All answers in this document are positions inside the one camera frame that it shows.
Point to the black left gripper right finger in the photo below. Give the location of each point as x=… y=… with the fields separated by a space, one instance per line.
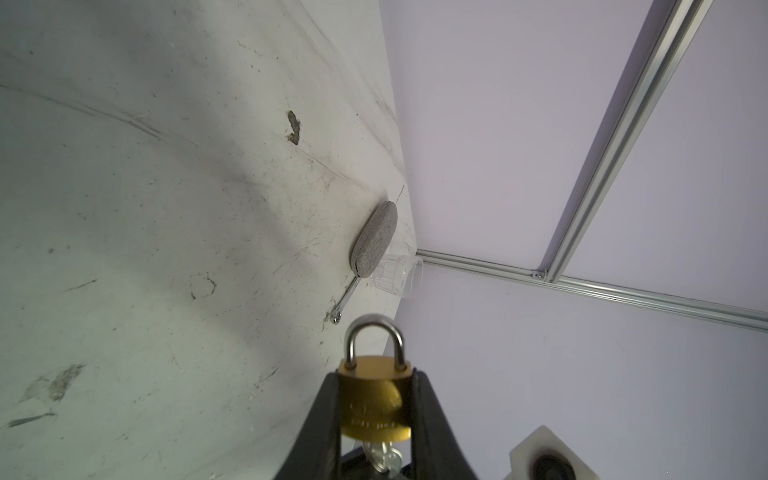
x=434 y=448

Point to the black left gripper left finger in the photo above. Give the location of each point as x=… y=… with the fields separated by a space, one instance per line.
x=317 y=448

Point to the brass padlock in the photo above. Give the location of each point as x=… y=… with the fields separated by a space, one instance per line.
x=375 y=390

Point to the silver key with ring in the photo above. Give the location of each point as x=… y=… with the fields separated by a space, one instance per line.
x=384 y=457

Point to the clear plastic cup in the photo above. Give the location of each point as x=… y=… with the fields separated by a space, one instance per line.
x=399 y=275

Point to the grey fabric oblong case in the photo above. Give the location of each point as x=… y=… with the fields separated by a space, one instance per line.
x=374 y=239

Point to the small dark table debris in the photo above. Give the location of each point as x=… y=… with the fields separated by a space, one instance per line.
x=295 y=125

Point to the aluminium frame back beam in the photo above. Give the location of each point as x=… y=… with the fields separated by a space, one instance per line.
x=671 y=304

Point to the aluminium frame post right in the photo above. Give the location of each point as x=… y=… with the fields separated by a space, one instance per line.
x=664 y=38

